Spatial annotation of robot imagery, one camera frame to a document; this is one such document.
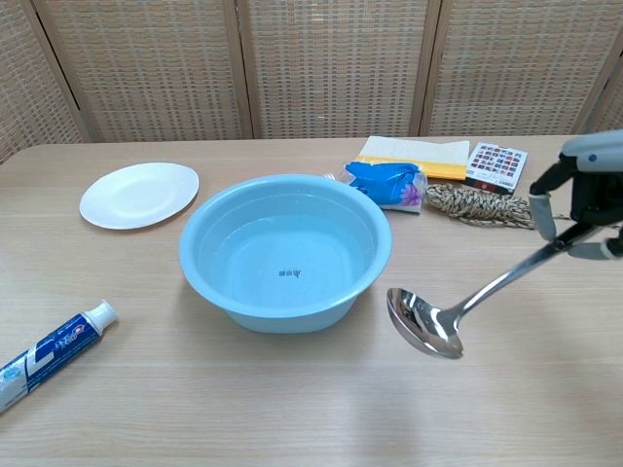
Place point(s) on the grey black right robot hand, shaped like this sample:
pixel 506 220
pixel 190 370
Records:
pixel 594 190

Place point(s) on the light blue plastic basin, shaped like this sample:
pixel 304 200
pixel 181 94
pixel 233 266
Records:
pixel 287 253

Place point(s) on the box with colourful squares print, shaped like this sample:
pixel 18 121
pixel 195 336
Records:
pixel 496 163

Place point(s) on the yellow white paper pad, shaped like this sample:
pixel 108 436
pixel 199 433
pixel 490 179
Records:
pixel 428 155

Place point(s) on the blue floral tissue pack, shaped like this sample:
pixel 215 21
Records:
pixel 389 182

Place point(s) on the woven rattan folding screen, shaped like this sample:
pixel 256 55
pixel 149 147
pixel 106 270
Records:
pixel 311 68

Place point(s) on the white round plate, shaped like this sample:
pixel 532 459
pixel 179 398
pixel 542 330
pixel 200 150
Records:
pixel 138 194

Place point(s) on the blue white toothpaste tube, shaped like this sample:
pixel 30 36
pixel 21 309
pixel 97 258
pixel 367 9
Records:
pixel 53 348

